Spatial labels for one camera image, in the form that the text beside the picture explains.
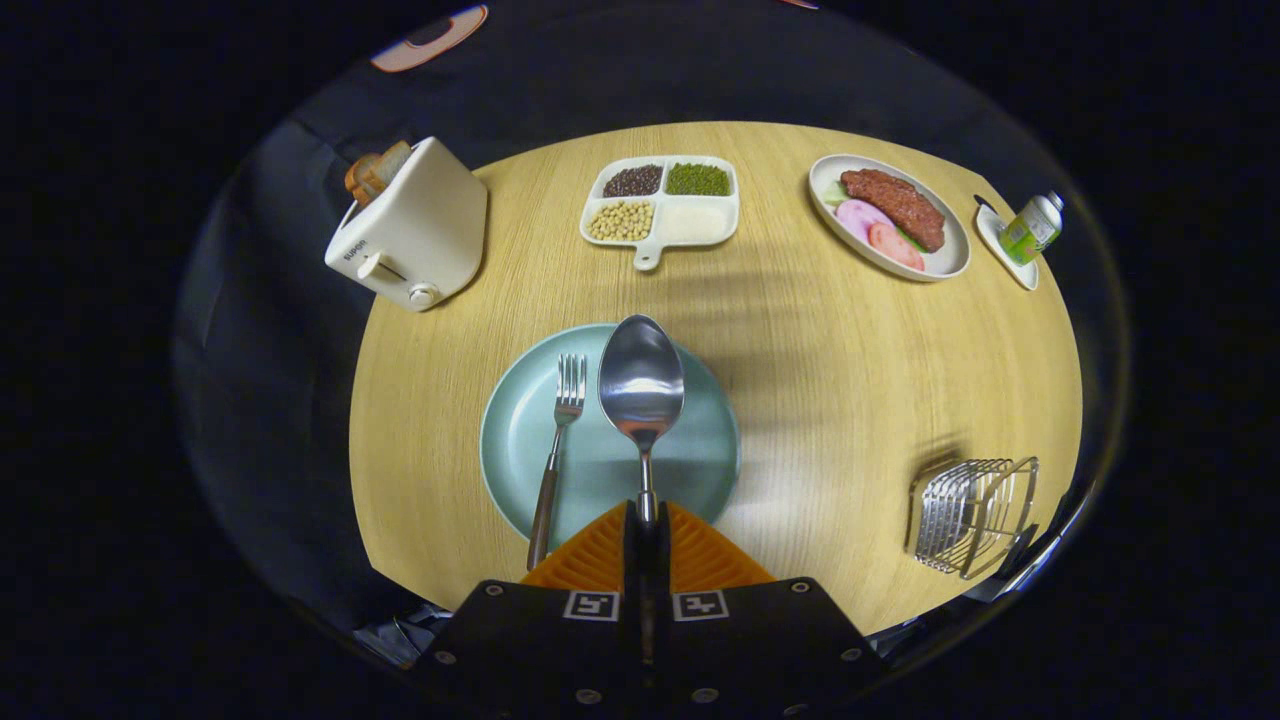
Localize yellow soybeans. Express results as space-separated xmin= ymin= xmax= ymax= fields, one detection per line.
xmin=586 ymin=201 xmax=656 ymax=242

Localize pink ham slice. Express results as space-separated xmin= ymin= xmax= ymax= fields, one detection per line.
xmin=835 ymin=199 xmax=881 ymax=242

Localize white toaster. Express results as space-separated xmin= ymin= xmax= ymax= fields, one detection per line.
xmin=324 ymin=136 xmax=489 ymax=313

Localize green mung beans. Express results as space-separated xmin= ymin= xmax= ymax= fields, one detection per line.
xmin=666 ymin=163 xmax=732 ymax=197

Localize large metal spoon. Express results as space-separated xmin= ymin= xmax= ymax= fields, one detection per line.
xmin=598 ymin=314 xmax=686 ymax=526

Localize red ham slice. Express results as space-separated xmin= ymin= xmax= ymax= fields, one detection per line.
xmin=868 ymin=221 xmax=926 ymax=272

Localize dark red beans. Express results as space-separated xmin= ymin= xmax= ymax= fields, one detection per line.
xmin=603 ymin=164 xmax=664 ymax=198

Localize small white dish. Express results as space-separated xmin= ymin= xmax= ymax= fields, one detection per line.
xmin=975 ymin=203 xmax=1040 ymax=292

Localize white oval plate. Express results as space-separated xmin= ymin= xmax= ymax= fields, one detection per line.
xmin=808 ymin=153 xmax=972 ymax=283

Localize fork with brown handle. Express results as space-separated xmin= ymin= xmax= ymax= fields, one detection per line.
xmin=526 ymin=353 xmax=588 ymax=572

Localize toasted bread slice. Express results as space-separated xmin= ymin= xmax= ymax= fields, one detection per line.
xmin=370 ymin=140 xmax=413 ymax=193
xmin=345 ymin=152 xmax=387 ymax=207

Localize white divided tray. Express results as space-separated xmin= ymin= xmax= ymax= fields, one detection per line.
xmin=580 ymin=155 xmax=741 ymax=272

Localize metal wire rack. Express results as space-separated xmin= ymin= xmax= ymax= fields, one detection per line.
xmin=905 ymin=456 xmax=1041 ymax=581

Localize green label bottle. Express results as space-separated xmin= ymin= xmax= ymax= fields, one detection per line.
xmin=998 ymin=191 xmax=1065 ymax=267

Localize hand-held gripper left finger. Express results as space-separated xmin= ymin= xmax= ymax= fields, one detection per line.
xmin=415 ymin=500 xmax=649 ymax=720

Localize teal round plate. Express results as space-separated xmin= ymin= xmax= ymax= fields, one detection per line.
xmin=480 ymin=322 xmax=742 ymax=553

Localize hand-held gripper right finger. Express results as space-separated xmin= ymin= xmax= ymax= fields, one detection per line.
xmin=648 ymin=500 xmax=886 ymax=720

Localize brown steak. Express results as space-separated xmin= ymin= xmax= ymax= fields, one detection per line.
xmin=840 ymin=168 xmax=947 ymax=253

